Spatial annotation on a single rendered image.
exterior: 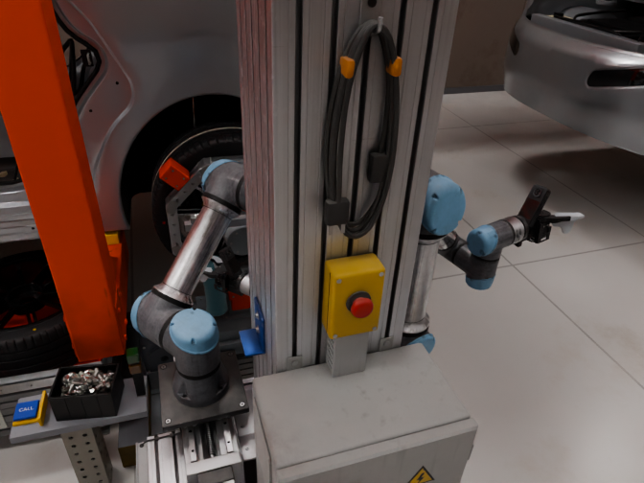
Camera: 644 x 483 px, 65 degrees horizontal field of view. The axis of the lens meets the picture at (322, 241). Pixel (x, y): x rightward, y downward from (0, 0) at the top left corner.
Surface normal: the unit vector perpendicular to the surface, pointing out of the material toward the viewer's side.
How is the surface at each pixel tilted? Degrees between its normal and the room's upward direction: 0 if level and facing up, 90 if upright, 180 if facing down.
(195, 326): 7
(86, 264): 90
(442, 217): 82
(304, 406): 0
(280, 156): 90
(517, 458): 0
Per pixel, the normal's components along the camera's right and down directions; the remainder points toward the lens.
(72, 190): 0.29, 0.53
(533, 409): 0.04, -0.84
